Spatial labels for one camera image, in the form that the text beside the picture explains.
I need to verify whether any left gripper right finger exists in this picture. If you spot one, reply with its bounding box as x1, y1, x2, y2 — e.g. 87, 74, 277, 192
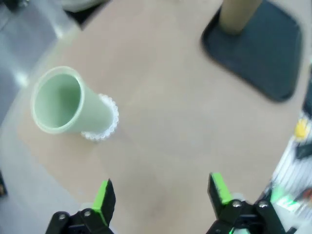
206, 172, 286, 234

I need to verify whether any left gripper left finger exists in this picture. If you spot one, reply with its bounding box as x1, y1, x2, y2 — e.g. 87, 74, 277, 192
50, 179, 117, 234

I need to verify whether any white scalloped paper coaster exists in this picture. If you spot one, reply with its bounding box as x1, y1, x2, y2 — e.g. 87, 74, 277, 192
79, 94, 120, 142

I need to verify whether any green plastic cup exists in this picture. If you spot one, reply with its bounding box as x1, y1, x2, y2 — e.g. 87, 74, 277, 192
31, 65, 115, 135

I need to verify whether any brown plastic cup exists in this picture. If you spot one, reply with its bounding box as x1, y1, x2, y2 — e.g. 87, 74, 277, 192
218, 0, 263, 35

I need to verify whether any yellow emergency stop pendant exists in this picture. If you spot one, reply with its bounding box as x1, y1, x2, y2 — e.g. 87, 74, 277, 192
294, 117, 312, 142

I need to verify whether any black plastic tray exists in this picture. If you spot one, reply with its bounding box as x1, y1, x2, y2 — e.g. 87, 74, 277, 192
200, 0, 303, 102

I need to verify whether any grey slat wall panel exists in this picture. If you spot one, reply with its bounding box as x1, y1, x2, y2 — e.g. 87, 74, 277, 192
273, 136, 312, 220

